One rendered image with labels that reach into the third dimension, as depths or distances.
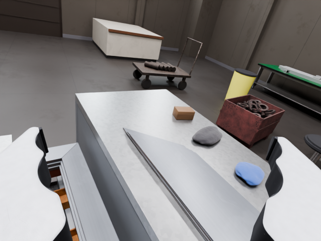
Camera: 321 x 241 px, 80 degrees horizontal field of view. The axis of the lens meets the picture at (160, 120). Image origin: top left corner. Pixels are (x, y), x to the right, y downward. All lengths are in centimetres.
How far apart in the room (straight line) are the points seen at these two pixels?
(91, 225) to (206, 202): 39
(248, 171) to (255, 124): 222
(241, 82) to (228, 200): 398
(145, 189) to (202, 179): 19
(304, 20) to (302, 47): 74
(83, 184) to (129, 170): 26
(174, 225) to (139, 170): 20
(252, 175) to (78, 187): 66
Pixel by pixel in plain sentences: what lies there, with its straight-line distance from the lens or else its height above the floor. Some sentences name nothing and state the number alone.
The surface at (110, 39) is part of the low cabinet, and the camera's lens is 604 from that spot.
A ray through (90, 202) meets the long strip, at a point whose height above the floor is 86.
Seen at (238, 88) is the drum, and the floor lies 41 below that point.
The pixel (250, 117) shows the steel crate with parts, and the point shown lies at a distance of 300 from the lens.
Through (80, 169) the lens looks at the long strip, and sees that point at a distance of 93.
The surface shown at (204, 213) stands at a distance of 59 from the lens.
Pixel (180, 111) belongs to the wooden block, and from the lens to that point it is 99.
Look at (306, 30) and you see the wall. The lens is 733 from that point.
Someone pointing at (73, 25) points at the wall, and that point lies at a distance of 821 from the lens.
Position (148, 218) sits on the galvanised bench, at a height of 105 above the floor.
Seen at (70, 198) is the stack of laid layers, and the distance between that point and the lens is 86.
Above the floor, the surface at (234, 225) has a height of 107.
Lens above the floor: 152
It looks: 29 degrees down
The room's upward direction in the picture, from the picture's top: 13 degrees clockwise
